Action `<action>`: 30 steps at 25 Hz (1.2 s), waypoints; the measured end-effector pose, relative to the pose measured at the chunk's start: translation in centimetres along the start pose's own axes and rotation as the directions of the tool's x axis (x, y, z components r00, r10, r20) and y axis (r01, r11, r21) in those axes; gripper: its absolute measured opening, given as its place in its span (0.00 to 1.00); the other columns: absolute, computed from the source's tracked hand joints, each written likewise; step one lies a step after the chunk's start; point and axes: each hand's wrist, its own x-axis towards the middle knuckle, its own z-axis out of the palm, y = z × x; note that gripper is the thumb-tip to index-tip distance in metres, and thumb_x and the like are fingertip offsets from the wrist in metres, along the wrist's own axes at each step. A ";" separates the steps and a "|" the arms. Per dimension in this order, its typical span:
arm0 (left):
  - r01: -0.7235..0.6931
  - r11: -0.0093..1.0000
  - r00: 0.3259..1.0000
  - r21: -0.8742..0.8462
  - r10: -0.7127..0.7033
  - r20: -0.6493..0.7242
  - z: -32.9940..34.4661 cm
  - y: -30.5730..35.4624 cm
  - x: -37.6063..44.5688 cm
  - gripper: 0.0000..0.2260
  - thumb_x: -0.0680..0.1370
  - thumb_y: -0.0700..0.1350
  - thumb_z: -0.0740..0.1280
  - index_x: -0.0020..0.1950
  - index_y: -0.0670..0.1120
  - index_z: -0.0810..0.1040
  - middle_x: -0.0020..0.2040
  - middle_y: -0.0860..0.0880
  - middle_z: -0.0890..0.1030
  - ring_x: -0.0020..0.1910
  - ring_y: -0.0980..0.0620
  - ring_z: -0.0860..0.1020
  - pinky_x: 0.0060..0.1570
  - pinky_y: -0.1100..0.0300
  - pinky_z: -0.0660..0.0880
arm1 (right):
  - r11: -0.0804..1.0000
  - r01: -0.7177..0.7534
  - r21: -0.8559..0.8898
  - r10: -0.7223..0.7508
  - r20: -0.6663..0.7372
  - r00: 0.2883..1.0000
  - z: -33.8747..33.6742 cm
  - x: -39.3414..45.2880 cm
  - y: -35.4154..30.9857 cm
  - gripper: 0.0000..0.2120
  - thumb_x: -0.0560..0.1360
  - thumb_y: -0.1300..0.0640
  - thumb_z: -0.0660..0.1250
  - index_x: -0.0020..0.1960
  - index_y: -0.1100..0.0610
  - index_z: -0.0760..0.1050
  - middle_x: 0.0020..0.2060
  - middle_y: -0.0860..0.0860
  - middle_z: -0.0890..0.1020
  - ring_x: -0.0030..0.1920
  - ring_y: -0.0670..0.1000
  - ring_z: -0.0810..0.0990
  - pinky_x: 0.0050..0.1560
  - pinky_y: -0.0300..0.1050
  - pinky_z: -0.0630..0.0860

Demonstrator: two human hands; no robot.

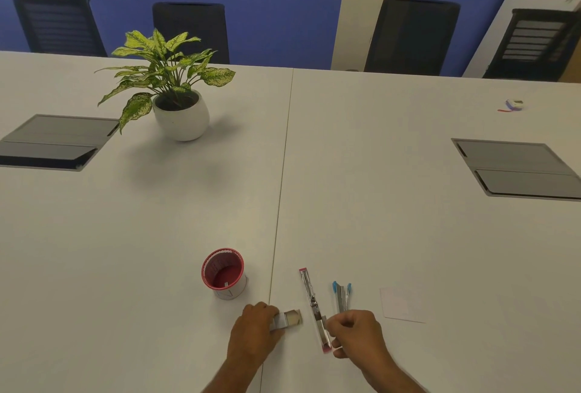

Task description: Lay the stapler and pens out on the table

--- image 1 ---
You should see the person's left hand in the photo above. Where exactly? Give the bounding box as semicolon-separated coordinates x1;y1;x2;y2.
226;301;287;365

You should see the person's right hand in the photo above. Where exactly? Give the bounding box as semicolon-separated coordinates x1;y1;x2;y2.
326;309;387;369

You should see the small grey staple box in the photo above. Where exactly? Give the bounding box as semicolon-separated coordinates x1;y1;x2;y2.
270;309;304;332

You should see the red silver stapler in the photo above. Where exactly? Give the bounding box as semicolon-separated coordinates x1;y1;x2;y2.
299;267;331;355

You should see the person's left forearm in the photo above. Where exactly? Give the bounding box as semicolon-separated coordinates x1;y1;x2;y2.
202;352;265;393

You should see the person's right forearm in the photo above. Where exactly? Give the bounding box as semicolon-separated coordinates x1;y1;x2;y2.
358;346;428;393

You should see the red mesh pen holder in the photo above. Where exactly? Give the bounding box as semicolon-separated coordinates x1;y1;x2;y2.
201;248;248;301

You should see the white card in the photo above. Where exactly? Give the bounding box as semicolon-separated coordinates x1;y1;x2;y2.
379;287;428;324

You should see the white round plant pot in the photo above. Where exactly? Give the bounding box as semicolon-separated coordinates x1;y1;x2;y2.
152;89;211;142

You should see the green leafy plant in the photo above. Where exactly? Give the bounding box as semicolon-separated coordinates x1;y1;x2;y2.
94;28;237;135

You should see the black mesh office chair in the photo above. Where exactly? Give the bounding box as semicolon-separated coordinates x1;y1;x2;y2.
482;8;581;80
363;0;462;77
152;2;230;65
12;0;109;58

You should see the grey table cable hatch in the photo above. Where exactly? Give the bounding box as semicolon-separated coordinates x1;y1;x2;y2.
0;113;120;173
451;137;581;202

